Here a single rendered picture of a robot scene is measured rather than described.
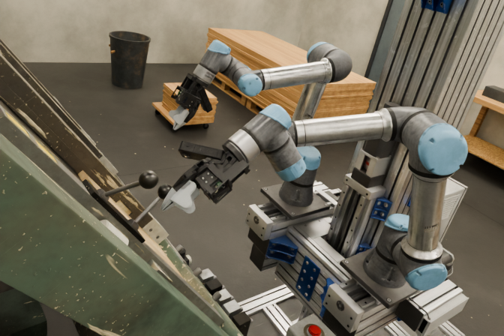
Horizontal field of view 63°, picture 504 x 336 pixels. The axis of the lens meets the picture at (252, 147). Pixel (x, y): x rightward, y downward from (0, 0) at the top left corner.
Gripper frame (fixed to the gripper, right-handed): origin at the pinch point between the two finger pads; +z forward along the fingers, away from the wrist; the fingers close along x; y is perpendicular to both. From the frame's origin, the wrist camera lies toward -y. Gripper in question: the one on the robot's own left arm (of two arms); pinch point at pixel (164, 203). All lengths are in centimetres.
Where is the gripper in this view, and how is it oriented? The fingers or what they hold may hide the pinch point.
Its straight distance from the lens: 95.8
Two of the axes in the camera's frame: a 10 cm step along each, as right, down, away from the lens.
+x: 0.8, 4.4, 8.9
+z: -7.3, 6.3, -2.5
